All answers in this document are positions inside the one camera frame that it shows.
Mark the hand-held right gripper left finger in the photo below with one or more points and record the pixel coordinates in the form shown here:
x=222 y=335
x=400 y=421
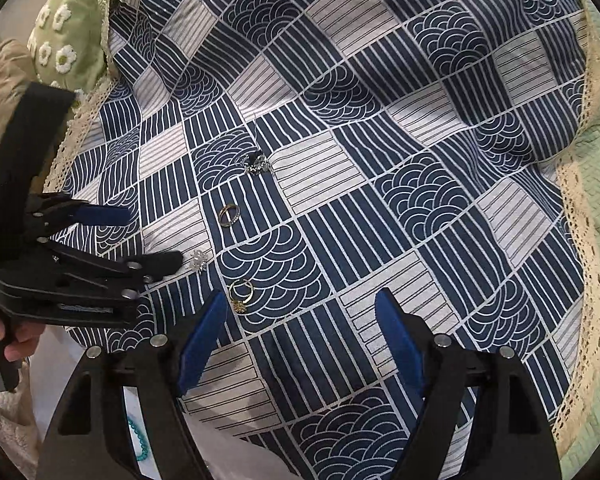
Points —
x=202 y=345

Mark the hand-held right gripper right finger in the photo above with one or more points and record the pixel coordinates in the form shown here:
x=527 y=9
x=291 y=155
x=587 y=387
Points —
x=400 y=340

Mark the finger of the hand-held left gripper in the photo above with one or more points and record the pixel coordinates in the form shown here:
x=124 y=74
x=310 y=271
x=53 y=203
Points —
x=155 y=262
x=105 y=215

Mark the person's left hand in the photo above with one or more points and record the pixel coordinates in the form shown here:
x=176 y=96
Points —
x=17 y=337

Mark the beige cushion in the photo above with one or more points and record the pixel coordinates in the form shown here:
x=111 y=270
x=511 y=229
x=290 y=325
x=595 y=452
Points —
x=5 y=95

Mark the green daisy pillow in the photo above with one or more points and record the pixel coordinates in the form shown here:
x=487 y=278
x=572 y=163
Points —
x=75 y=25

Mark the blue patterned lace-trimmed cloth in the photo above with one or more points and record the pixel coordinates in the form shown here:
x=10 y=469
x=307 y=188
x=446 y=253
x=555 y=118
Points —
x=360 y=160

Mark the white knitted cloth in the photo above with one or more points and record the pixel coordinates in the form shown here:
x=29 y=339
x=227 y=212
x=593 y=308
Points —
x=2 y=420

